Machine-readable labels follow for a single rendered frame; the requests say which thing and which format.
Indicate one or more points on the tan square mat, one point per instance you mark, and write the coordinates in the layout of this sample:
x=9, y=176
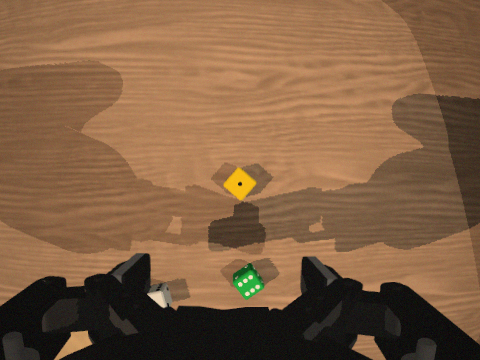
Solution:
x=77, y=341

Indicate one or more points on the green die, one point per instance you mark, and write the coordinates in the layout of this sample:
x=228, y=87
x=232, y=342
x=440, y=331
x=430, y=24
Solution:
x=248, y=281

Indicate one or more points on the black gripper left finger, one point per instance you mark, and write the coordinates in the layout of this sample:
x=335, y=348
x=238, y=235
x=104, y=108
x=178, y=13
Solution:
x=25, y=336

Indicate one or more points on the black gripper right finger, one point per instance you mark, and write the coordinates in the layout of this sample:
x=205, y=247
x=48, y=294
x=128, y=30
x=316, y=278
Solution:
x=396, y=315

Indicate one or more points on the yellow die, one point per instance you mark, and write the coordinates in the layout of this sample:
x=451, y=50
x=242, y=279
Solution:
x=239, y=183

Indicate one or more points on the white die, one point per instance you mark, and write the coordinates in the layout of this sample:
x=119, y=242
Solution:
x=160, y=294

